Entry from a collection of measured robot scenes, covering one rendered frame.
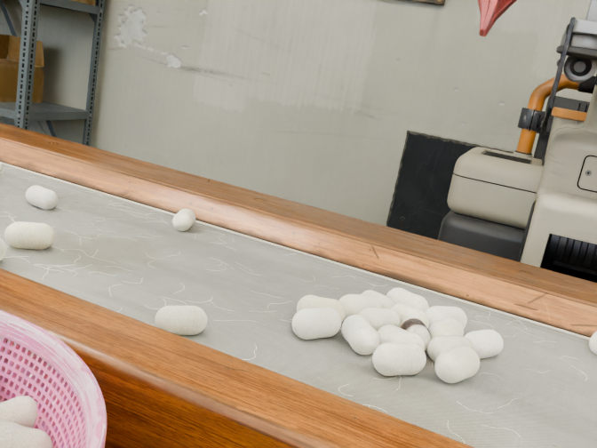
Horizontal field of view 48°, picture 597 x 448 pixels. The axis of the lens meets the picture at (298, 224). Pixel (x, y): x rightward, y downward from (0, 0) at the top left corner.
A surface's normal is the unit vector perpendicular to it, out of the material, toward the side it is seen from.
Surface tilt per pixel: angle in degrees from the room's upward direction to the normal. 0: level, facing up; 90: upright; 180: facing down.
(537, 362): 0
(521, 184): 90
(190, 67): 89
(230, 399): 0
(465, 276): 45
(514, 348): 0
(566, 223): 98
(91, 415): 75
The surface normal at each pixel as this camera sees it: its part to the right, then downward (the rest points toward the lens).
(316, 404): 0.18, -0.96
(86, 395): -0.78, -0.28
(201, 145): -0.33, 0.20
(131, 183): -0.17, -0.57
